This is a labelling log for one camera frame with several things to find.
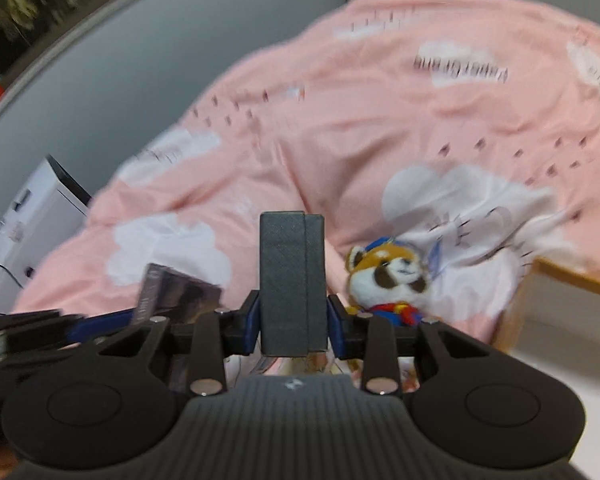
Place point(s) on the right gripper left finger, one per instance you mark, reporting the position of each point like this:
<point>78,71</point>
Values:
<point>217,335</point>

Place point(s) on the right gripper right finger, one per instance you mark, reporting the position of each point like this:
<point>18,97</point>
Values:
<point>369,339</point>

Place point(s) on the red panda plush toy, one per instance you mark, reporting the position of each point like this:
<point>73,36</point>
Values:
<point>390,279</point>

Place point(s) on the dark grey gift box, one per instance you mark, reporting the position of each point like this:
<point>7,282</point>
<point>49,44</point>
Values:
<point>292,284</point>

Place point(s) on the gold gift box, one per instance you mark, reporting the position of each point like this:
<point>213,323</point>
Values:
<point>170,293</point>

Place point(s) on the orange cardboard box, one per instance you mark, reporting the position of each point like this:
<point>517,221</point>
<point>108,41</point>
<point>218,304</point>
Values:
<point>553,324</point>

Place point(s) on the pink cloud-print duvet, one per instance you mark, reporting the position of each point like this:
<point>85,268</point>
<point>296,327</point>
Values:
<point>473,125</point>

